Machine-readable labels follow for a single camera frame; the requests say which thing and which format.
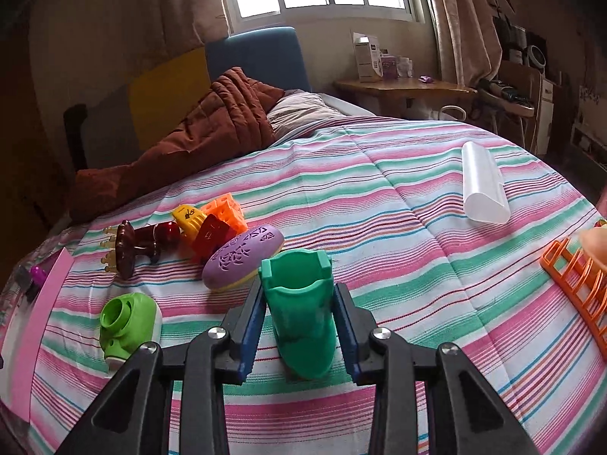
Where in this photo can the pink and white tray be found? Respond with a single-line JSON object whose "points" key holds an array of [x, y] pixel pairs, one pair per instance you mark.
{"points": [[42, 322]]}

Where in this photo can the orange plastic clip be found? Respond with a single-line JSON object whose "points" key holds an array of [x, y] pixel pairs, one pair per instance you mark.
{"points": [[227, 208]]}

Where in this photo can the beige curtain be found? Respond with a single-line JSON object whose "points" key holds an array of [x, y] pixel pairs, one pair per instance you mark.
{"points": [[189, 0], [455, 19]]}

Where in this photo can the dark cylindrical jar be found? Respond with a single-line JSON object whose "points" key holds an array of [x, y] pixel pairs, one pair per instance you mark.
{"points": [[22, 279]]}

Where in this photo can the green plastic cup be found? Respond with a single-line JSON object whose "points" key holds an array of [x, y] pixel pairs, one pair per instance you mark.
{"points": [[298, 322]]}

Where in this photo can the white carton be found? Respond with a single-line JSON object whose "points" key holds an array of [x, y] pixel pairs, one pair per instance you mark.
{"points": [[367, 57]]}

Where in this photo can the orange plastic rack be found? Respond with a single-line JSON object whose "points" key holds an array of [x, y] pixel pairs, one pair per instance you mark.
{"points": [[559, 270]]}

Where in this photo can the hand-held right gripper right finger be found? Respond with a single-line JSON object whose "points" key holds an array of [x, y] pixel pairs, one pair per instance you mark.
{"points": [[346, 339]]}

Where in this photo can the translucent white container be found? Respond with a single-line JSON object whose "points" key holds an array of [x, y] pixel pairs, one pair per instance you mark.
{"points": [[483, 185]]}

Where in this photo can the wooden side table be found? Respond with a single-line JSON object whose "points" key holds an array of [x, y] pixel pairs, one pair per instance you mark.
{"points": [[403, 86]]}

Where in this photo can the brown quilted blanket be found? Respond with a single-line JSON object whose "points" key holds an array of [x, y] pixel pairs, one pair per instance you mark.
{"points": [[199, 132]]}

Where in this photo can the purple plastic toy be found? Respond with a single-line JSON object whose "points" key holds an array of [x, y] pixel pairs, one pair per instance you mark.
{"points": [[38, 276]]}

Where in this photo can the blue yellow grey headboard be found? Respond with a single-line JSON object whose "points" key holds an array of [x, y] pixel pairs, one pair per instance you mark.
{"points": [[256, 52]]}

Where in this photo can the striped bedsheet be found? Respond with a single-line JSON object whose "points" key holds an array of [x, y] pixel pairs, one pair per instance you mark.
{"points": [[379, 246]]}

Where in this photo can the purple oval perforated case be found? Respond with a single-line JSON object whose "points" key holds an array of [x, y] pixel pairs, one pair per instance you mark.
{"points": [[242, 256]]}

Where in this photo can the green plug-in device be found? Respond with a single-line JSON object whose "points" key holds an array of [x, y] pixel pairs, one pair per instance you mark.
{"points": [[128, 327]]}

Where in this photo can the red plastic block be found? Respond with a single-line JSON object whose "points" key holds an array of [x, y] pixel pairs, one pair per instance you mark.
{"points": [[211, 237]]}

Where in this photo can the yellow plastic clip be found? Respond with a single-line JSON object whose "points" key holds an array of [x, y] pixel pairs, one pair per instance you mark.
{"points": [[187, 215]]}

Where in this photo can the small purple box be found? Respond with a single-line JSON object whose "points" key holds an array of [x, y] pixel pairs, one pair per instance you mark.
{"points": [[390, 66]]}

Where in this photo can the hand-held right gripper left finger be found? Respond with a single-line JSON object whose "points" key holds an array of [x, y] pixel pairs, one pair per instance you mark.
{"points": [[249, 339]]}

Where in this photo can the grey pillow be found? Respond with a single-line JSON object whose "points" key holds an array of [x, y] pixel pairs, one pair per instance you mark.
{"points": [[298, 109]]}

